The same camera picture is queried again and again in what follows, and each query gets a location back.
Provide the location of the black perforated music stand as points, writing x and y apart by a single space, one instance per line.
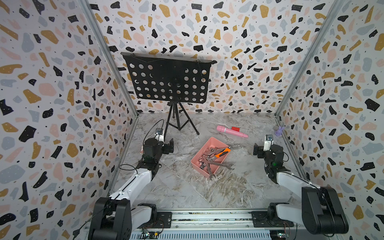
171 79

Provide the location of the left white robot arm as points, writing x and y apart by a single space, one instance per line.
114 217

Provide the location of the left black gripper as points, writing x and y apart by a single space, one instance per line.
165 147

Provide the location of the orange handled adjustable wrench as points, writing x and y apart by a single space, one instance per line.
217 153

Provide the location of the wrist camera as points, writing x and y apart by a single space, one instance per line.
269 141
159 135

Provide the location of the pink toy microphone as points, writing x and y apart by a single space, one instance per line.
223 129

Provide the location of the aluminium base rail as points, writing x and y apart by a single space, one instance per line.
210 224

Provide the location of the large silver adjustable wrench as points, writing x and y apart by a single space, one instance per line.
206 156

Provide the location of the purple toy figure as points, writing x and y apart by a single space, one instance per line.
279 131

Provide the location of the pink plastic storage box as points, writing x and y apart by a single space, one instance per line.
199 164

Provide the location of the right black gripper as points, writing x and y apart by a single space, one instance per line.
260 151

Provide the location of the long open-end wrench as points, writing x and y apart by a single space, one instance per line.
228 166
211 175

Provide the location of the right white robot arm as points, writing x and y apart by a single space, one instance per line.
320 211

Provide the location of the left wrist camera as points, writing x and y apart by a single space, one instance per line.
159 135

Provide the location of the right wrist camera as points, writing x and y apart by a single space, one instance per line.
269 141

